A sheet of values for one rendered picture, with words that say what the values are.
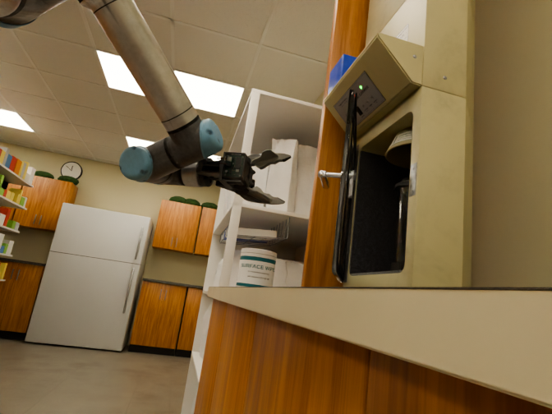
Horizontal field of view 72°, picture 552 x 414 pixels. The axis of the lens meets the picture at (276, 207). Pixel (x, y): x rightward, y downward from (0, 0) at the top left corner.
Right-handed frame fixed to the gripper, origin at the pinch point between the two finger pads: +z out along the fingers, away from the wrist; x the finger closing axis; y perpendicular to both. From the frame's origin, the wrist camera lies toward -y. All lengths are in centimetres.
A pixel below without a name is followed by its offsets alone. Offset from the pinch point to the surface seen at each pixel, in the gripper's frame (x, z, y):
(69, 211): 48, -367, -342
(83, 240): 13, -344, -353
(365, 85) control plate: 25.8, 16.5, -0.6
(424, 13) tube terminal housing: 40.0, 28.3, 6.3
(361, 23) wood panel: 65, 12, -26
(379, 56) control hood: 27.5, 19.1, 8.1
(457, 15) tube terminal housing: 42, 36, 3
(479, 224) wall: 3, 53, -41
